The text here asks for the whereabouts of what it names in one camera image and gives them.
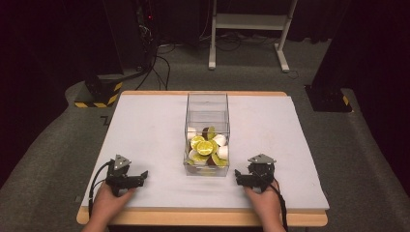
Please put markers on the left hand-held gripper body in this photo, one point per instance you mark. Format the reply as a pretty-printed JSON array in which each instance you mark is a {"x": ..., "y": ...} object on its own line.
[{"x": 121, "y": 172}]

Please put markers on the white foam table mat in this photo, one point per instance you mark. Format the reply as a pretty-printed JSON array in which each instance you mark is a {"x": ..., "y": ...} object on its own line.
[{"x": 151, "y": 135}]

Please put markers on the dark computer tower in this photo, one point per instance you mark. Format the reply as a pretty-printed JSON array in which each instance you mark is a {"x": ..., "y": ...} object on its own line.
[{"x": 146, "y": 29}]

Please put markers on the large round lime slice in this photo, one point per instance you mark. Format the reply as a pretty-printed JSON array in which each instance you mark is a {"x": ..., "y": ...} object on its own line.
[{"x": 205, "y": 148}]

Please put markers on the black yellow striped stand base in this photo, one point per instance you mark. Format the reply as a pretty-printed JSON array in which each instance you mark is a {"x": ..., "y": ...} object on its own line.
[{"x": 100, "y": 93}]

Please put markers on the clear plastic box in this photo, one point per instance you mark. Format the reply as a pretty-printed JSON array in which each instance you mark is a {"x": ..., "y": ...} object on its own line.
[{"x": 207, "y": 109}]

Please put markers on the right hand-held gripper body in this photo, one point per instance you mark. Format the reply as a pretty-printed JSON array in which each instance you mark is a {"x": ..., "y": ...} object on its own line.
[{"x": 261, "y": 170}]

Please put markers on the person's right hand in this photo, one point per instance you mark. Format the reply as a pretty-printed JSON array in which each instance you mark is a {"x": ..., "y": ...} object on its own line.
[{"x": 262, "y": 204}]

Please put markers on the dark brown food piece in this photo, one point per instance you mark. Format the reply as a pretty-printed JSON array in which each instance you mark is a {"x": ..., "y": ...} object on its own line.
[{"x": 204, "y": 131}]

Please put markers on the small round lime slice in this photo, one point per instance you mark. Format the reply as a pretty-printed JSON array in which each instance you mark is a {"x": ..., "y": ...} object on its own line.
[{"x": 196, "y": 141}]

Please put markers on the white mushroom piece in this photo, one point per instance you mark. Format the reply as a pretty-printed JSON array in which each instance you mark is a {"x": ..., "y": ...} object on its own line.
[
  {"x": 193, "y": 155},
  {"x": 191, "y": 132},
  {"x": 220, "y": 139},
  {"x": 223, "y": 151}
]

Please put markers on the green lime wedge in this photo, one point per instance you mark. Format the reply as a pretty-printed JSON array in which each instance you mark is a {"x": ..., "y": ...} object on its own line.
[
  {"x": 219, "y": 160},
  {"x": 211, "y": 132}
]

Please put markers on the white metal stand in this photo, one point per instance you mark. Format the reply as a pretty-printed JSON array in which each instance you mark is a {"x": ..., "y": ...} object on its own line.
[{"x": 249, "y": 21}]

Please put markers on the person's left hand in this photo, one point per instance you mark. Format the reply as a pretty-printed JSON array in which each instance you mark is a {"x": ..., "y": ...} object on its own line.
[{"x": 108, "y": 204}]

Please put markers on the wooden table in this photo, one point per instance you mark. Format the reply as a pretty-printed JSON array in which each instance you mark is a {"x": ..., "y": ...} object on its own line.
[{"x": 199, "y": 218}]

